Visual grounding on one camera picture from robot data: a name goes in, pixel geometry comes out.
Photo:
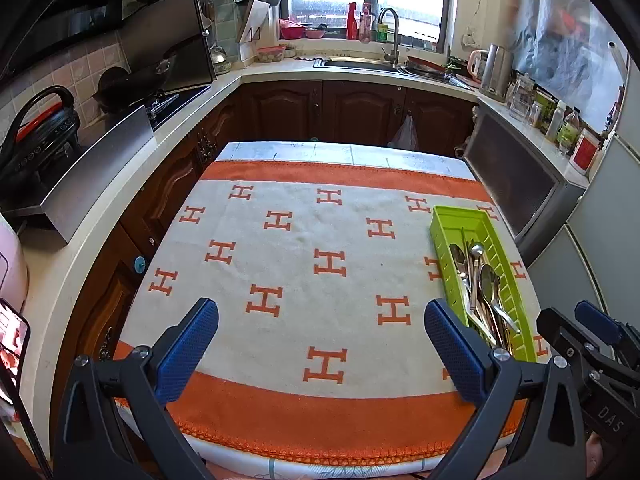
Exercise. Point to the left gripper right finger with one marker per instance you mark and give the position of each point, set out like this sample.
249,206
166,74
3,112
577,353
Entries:
550,442

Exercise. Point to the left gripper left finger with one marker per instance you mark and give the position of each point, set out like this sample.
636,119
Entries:
91,442

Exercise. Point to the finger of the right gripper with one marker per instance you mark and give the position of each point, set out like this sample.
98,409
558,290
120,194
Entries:
622,338
572,340

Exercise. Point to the large steel spoon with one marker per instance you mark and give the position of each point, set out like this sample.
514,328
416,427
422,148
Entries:
490,289

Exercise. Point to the small steel spoon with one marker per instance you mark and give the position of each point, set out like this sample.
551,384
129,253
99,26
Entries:
476,254

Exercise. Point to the white ceramic spoon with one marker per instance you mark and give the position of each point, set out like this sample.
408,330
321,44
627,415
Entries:
459,258

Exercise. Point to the grey refrigerator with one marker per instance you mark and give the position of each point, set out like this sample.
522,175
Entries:
595,255

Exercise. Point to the lime green plastic tray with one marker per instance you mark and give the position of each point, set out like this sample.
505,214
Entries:
462,226

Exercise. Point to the stainless steel oven cabinet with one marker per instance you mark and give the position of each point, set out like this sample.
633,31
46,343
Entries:
530,181

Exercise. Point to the red box on counter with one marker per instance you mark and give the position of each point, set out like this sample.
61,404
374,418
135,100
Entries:
586,147

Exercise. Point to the orange white H-pattern cloth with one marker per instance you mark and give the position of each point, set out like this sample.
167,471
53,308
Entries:
321,366

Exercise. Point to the white plastic bag hanging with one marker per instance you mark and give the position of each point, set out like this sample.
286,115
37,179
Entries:
406,137

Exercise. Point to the steel kettle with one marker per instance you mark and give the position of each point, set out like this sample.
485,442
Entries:
497,72

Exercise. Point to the black electric grill appliance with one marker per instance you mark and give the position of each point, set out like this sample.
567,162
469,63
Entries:
37,154

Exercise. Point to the black wok on stove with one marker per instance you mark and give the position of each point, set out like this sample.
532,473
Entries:
118,89

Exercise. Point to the red spray bottle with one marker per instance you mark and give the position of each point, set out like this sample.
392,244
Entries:
352,30

